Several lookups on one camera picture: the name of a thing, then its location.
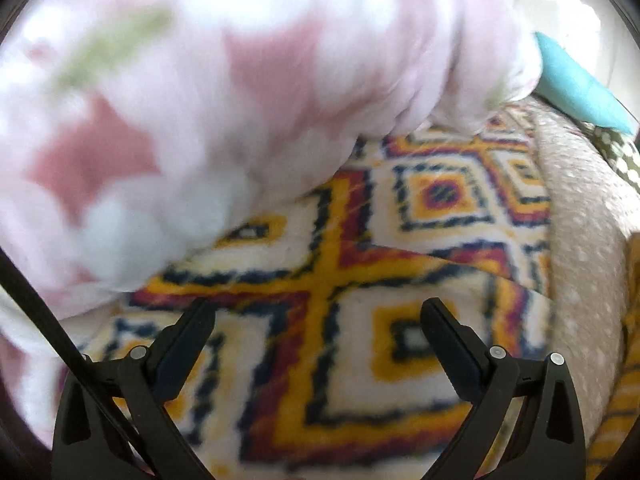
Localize pink floral quilt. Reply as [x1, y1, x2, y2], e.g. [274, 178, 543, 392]
[0, 0, 547, 441]

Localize beige white-dotted bedspread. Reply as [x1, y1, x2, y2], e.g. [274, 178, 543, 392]
[525, 98, 639, 439]

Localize black cable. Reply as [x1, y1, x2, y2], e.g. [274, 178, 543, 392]
[0, 246, 166, 480]

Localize teal pillow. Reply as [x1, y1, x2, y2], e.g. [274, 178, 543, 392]
[535, 32, 637, 136]

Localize yellow striped knit sweater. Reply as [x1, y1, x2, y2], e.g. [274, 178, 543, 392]
[587, 233, 639, 479]

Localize geometric patterned fleece blanket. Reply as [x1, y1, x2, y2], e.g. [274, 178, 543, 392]
[84, 103, 553, 479]

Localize green white patterned pillow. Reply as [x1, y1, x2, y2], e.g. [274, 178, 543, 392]
[579, 122, 640, 193]

